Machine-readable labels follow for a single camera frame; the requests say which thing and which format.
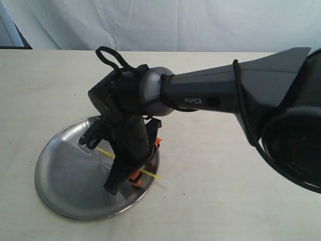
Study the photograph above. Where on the white backdrop cloth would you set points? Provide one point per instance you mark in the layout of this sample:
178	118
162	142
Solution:
195	26

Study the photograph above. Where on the dark frame behind table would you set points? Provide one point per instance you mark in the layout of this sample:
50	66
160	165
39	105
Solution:
11	37

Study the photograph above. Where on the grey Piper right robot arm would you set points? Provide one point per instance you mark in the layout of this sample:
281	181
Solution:
276	100

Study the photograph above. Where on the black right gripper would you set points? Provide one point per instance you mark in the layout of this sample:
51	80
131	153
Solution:
133	142

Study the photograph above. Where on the round stainless steel plate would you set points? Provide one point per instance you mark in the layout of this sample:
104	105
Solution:
70	180

